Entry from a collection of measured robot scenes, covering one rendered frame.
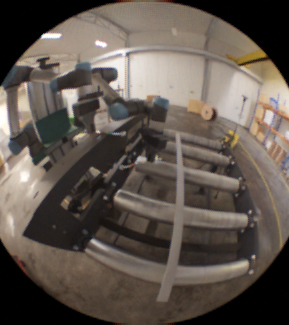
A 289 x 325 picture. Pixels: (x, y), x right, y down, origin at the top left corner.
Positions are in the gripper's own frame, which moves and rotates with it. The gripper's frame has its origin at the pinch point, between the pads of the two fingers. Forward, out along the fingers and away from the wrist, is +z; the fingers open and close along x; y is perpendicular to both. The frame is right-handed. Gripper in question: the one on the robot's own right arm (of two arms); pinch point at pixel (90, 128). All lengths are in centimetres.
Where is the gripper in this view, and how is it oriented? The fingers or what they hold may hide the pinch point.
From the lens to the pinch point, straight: 51.7
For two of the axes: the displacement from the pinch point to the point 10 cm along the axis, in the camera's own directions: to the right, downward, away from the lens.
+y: -9.5, -2.2, 2.3
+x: -3.1, 6.2, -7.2
